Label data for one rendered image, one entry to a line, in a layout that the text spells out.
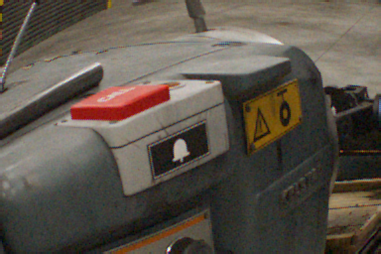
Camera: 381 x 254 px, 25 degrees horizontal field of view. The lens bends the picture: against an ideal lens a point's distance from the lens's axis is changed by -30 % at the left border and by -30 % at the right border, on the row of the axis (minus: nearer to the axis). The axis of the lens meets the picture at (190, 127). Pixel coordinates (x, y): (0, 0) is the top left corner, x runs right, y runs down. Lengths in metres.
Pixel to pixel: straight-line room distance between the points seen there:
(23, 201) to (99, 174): 0.11
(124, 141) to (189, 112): 0.08
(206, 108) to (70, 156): 0.15
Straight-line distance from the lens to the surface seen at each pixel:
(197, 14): 1.32
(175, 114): 0.83
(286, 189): 1.02
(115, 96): 0.82
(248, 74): 0.91
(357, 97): 1.50
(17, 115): 0.83
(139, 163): 0.80
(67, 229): 0.73
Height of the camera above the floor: 1.42
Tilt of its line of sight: 13 degrees down
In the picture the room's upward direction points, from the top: 8 degrees counter-clockwise
